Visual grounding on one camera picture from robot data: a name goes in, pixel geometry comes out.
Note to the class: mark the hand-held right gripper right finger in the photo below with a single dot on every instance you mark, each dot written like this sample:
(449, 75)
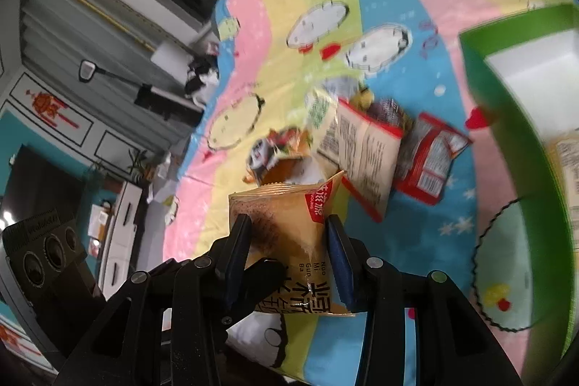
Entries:
(340, 268)

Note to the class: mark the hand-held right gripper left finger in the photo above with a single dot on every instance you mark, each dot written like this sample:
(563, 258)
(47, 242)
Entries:
(235, 273)

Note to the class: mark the tan snack packet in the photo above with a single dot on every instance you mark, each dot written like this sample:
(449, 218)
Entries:
(285, 232)

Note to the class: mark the white red-edged snack packet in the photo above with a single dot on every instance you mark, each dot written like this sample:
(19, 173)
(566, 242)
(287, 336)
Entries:
(362, 151)

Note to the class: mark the red snack packet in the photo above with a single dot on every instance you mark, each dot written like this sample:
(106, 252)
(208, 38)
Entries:
(429, 160)

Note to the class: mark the green yellow snack packet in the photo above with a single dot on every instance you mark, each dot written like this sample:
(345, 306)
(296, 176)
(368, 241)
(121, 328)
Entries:
(319, 112)

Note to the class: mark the dark brown snack packet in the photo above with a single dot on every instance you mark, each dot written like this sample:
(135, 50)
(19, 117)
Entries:
(384, 110)

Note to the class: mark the green cardboard box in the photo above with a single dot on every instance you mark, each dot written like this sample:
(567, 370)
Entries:
(520, 151)

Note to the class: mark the pale beige snack packet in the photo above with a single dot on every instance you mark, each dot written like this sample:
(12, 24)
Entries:
(567, 169)

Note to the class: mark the white low cabinet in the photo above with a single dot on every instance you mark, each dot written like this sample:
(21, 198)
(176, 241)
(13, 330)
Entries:
(120, 227)

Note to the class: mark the orange panda snack packet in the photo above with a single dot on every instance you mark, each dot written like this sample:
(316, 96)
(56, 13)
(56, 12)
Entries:
(271, 151)

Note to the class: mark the black stand with lamp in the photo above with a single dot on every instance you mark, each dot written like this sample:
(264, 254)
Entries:
(158, 96)

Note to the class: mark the pile of black white clothes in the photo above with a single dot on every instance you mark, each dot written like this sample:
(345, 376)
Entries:
(201, 78)

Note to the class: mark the printed pastel blanket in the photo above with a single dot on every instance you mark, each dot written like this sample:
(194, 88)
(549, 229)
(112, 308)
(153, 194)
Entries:
(289, 51)

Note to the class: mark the red wall decoration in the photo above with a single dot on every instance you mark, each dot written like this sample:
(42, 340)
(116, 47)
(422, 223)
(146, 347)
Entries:
(47, 105)

